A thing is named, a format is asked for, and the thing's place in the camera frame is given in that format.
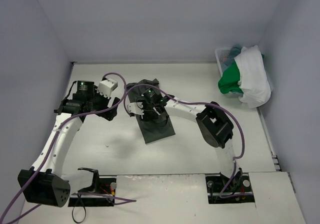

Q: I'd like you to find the green t shirt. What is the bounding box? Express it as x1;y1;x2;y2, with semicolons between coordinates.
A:
218;56;264;95

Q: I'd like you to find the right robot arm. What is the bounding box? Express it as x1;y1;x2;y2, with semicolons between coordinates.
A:
140;88;240;190

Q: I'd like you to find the white laundry basket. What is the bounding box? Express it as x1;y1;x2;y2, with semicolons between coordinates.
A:
215;48;265;97

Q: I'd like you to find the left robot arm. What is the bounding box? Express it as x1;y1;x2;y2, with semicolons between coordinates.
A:
17;78;120;207

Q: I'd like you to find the black loop cable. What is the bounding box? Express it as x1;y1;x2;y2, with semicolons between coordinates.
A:
71;193;87;223

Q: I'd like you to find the white t shirt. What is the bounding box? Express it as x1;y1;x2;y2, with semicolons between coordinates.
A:
234;45;272;108

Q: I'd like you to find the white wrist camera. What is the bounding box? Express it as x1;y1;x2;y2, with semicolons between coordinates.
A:
97;79;118;99
126;102;144;116

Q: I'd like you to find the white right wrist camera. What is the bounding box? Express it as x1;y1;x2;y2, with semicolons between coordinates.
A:
126;102;144;116

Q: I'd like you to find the light blue garment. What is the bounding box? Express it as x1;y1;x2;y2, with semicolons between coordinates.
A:
223;44;242;66

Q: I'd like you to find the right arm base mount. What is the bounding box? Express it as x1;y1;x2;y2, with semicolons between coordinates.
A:
205;173;255;204

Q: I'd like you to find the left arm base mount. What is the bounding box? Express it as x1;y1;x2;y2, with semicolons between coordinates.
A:
68;167;117;207

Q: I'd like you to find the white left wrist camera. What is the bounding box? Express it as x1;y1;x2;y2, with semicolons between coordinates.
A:
97;79;118;99

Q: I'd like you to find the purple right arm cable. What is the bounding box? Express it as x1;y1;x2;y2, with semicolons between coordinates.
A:
122;83;245;199

